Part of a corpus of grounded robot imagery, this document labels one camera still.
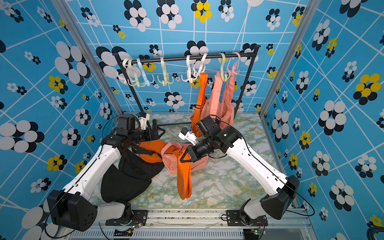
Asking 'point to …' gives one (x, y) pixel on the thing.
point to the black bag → (137, 167)
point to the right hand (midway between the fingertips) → (184, 160)
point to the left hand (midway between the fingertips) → (161, 130)
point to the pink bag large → (219, 103)
